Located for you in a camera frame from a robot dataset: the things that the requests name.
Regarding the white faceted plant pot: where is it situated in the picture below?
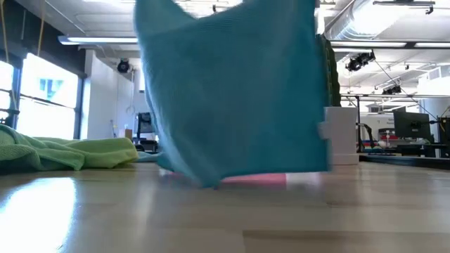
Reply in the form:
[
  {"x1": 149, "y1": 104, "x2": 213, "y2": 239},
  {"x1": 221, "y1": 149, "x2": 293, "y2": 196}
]
[{"x1": 317, "y1": 106, "x2": 360, "y2": 166}]

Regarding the black aluminium table frame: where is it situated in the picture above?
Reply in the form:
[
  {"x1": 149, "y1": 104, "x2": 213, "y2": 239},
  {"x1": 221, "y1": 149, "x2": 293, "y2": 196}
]
[{"x1": 358, "y1": 153, "x2": 450, "y2": 170}]

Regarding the green cactus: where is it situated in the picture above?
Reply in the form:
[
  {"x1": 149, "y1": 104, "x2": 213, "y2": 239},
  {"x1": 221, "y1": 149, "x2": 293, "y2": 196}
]
[{"x1": 316, "y1": 33, "x2": 342, "y2": 108}]

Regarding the green microfiber towel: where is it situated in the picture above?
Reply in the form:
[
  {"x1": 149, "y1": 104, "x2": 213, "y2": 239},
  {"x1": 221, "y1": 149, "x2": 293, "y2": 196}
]
[{"x1": 0, "y1": 123, "x2": 87, "y2": 174}]

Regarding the black computer monitor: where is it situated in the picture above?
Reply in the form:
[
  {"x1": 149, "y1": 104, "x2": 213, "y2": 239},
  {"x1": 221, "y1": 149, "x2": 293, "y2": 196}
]
[
  {"x1": 392, "y1": 110, "x2": 432, "y2": 142},
  {"x1": 136, "y1": 111, "x2": 156, "y2": 135}
]

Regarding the pink plastic bin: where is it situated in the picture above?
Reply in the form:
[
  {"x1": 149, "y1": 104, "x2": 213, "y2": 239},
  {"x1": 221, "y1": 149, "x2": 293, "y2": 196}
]
[{"x1": 160, "y1": 171, "x2": 288, "y2": 186}]

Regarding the long ceiling light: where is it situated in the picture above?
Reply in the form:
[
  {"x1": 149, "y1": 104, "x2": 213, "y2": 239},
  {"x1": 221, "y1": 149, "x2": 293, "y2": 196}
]
[
  {"x1": 57, "y1": 34, "x2": 139, "y2": 46},
  {"x1": 329, "y1": 39, "x2": 450, "y2": 50}
]

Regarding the silver ventilation duct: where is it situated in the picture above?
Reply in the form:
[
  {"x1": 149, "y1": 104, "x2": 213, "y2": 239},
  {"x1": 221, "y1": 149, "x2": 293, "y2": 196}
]
[{"x1": 322, "y1": 0, "x2": 391, "y2": 41}]

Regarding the black ceiling spotlight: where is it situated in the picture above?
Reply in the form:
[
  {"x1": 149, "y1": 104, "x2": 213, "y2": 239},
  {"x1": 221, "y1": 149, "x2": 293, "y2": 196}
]
[
  {"x1": 116, "y1": 58, "x2": 131, "y2": 74},
  {"x1": 381, "y1": 85, "x2": 402, "y2": 96},
  {"x1": 345, "y1": 51, "x2": 376, "y2": 73}
]

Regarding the lime microfiber towel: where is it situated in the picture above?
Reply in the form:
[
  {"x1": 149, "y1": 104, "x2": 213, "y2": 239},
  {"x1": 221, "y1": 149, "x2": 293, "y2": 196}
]
[{"x1": 33, "y1": 136, "x2": 140, "y2": 170}]

